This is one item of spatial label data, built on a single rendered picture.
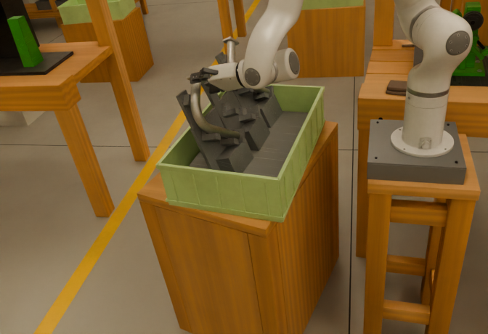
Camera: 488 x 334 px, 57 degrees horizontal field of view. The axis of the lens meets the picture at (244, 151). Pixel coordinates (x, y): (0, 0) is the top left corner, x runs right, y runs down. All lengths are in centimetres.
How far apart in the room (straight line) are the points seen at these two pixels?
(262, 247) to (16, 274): 170
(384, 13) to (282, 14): 121
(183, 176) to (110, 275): 121
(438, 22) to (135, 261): 191
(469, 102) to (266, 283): 98
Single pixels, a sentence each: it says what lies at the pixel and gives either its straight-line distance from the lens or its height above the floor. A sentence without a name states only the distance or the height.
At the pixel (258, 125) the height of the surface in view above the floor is 91.
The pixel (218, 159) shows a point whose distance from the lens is 150.
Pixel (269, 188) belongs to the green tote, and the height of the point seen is 92.
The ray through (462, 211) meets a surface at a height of 76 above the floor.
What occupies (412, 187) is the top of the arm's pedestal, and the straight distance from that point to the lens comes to 146.
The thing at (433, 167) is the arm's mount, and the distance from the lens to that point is 144.
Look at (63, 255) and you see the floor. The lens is 278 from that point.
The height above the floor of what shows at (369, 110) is 85.
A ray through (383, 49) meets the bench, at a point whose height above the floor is 88.
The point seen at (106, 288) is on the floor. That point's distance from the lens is 249.
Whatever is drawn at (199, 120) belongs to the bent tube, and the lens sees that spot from 139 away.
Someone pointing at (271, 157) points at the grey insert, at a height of 85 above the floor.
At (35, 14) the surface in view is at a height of 24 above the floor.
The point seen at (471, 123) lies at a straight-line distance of 188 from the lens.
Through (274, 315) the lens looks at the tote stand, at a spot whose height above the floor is 37.
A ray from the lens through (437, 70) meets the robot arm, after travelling 136.
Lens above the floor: 174
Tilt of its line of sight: 33 degrees down
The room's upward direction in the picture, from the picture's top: 8 degrees counter-clockwise
